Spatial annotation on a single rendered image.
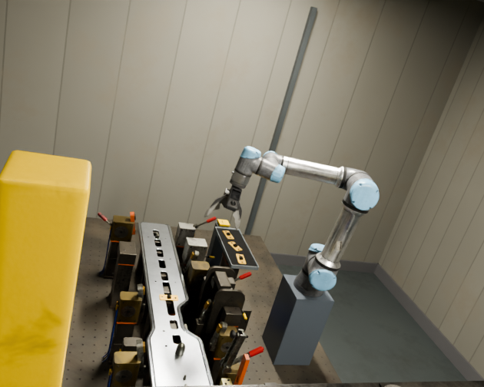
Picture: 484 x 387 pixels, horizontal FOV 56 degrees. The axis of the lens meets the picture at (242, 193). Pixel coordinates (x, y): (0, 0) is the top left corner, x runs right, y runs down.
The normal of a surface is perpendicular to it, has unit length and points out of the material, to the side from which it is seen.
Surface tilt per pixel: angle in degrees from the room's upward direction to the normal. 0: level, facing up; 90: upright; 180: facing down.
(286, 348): 90
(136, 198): 90
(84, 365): 0
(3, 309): 90
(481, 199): 90
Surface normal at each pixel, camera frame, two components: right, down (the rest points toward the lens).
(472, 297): -0.94, -0.13
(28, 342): 0.26, 0.42
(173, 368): 0.26, -0.90
